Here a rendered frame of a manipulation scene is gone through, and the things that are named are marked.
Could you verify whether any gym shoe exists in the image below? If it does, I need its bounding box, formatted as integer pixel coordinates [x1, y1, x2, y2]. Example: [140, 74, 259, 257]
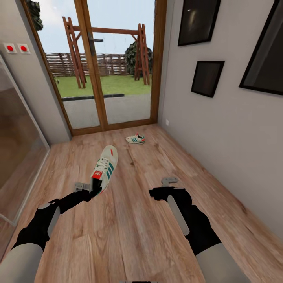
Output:
[126, 134, 145, 144]
[89, 145, 118, 195]

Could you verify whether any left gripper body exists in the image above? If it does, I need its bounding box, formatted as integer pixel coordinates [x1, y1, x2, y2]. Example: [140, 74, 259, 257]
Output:
[66, 189, 91, 207]

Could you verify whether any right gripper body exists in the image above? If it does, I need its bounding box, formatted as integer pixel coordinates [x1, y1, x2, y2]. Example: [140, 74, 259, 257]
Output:
[153, 187, 174, 201]

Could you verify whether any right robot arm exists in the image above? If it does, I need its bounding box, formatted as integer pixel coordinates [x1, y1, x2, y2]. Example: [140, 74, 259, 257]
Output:
[149, 176, 252, 283]

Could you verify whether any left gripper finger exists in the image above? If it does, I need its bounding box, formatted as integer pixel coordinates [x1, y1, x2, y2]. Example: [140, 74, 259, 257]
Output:
[90, 187, 102, 199]

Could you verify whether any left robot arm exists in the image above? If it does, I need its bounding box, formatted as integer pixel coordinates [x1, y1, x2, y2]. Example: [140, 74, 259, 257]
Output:
[0, 182, 102, 283]

